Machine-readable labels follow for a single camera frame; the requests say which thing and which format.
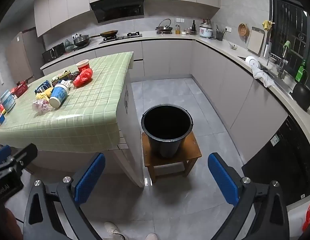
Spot person's left forearm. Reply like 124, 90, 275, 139
5, 207, 23, 240

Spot red paper cup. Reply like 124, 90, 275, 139
75, 59, 92, 74

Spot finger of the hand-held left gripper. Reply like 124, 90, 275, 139
0, 145, 12, 168
0, 143, 38, 178

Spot steel faucet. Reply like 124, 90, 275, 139
277, 41, 291, 79

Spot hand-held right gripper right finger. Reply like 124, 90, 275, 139
207, 152, 288, 240

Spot steel dish rack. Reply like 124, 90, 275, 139
267, 52, 288, 66

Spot bamboo strainer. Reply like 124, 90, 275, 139
238, 23, 250, 43

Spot black plastic bucket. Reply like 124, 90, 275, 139
141, 104, 194, 158

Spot green bottle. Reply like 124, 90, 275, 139
294, 60, 308, 83

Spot yellow sponge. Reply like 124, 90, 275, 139
35, 87, 54, 101

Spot red plastic bag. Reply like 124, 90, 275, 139
73, 68, 93, 88

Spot white dish cloth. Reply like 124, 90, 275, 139
252, 67, 278, 88

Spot black range hood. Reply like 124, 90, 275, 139
90, 0, 145, 24

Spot pink plastic wrapper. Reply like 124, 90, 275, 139
32, 99, 52, 112

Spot wooden stool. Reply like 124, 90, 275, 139
141, 130, 202, 184

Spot lower kitchen cabinets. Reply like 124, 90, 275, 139
42, 39, 289, 145

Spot dark window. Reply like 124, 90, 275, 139
268, 0, 310, 77

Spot wok with glass lid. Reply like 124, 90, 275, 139
156, 18, 174, 34

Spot blue white paper cup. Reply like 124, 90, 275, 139
49, 84, 70, 109

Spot white plate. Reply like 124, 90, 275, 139
245, 56, 261, 70

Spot person's left shoe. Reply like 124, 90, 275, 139
104, 221, 126, 240

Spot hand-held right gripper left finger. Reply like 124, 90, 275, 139
23, 152, 106, 240

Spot round blue white tub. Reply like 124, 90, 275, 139
0, 89, 17, 113

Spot black gas stove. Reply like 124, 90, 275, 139
98, 32, 143, 45

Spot white plastic jug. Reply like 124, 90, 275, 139
286, 197, 310, 238

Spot grey lidded pot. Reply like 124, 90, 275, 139
73, 34, 92, 48

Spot grey cutting board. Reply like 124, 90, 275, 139
246, 27, 266, 55

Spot frying pan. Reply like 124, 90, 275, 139
90, 30, 119, 39

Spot black yellow can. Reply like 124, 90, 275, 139
52, 70, 72, 84

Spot white rice cooker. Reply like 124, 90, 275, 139
199, 22, 213, 39

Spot blue drink can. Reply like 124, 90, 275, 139
35, 80, 54, 95

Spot brown refrigerator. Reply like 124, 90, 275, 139
6, 31, 36, 81

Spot black microwave oven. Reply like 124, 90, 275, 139
42, 42, 67, 63

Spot black built-in dishwasher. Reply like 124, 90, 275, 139
241, 115, 310, 206

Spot white kitchen island cabinet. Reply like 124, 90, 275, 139
27, 60, 145, 188

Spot black wok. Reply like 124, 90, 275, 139
289, 82, 310, 112

